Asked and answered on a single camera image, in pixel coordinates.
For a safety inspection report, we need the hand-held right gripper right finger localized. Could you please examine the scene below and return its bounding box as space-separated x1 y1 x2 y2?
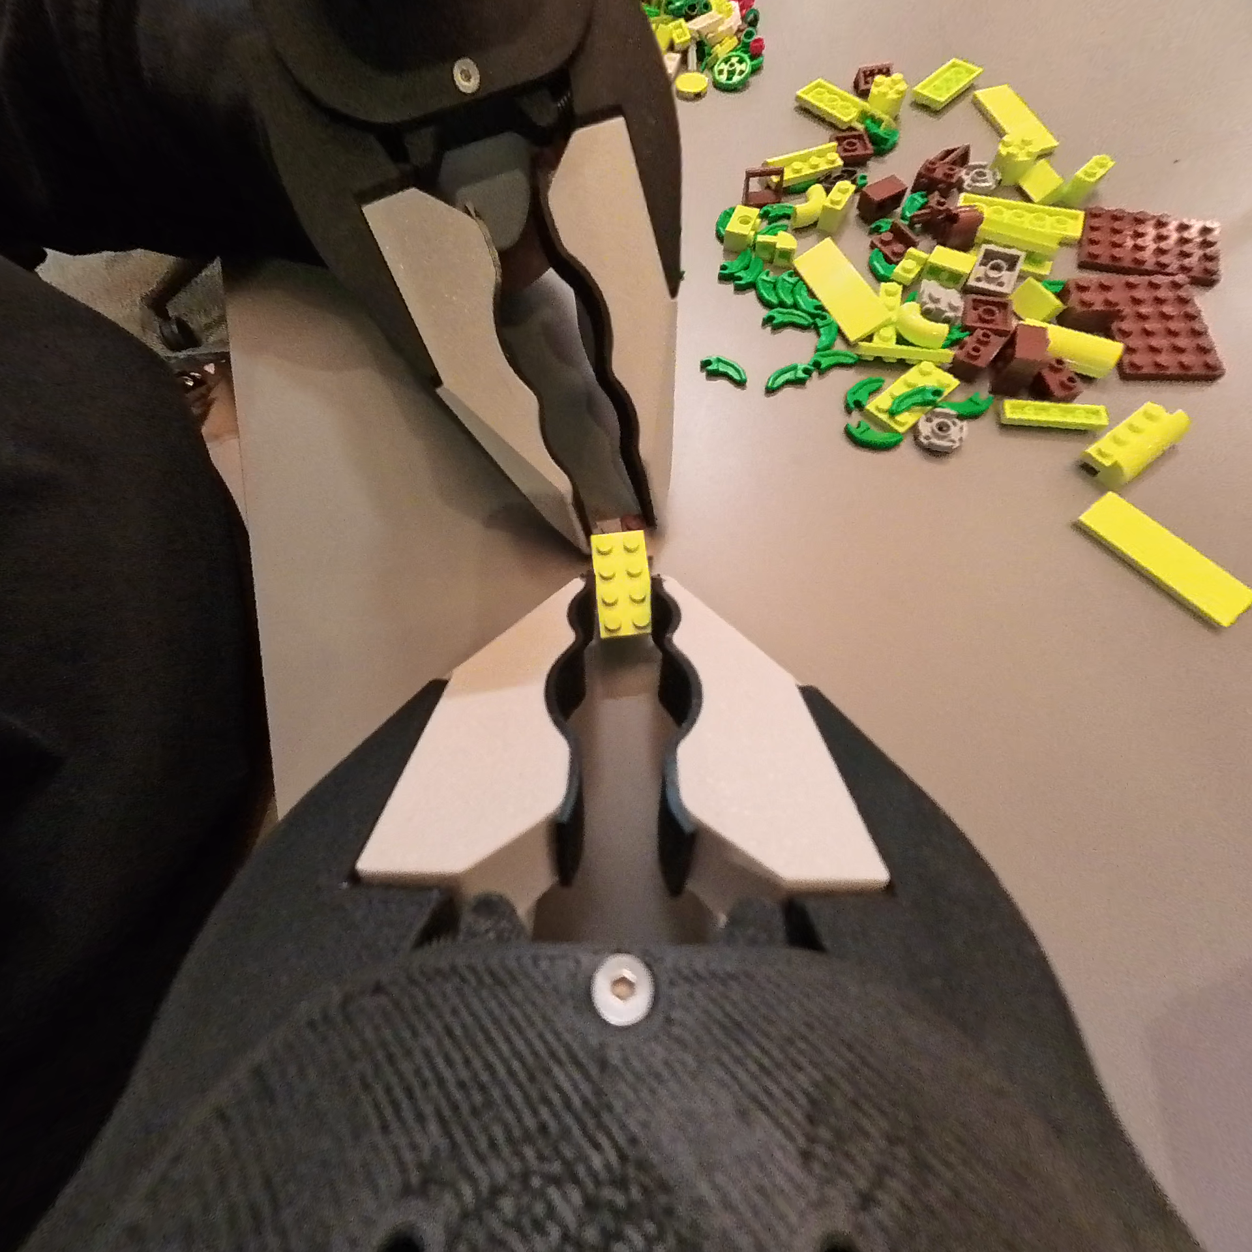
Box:
653 575 891 933

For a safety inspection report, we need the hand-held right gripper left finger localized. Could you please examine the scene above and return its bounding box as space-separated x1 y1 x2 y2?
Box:
355 575 600 943

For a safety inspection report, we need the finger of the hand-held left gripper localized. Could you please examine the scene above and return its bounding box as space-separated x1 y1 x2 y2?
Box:
531 116 677 537
358 188 600 550

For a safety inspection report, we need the office chair base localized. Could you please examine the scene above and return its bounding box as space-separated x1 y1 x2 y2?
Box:
148 259 233 412

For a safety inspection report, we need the pile of toy bricks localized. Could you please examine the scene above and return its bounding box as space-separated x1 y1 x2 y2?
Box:
698 59 1229 493

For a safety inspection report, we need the lime smooth toy tile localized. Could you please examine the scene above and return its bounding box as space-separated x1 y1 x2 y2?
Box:
1075 493 1252 627

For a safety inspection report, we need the person's black clothing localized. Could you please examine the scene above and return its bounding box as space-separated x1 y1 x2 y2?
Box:
0 254 269 1252

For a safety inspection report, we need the heap of tiny mixed toy pieces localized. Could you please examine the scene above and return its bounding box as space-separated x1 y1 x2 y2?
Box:
639 0 763 105

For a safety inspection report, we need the person's left forearm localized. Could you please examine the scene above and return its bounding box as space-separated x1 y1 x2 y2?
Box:
0 0 295 269

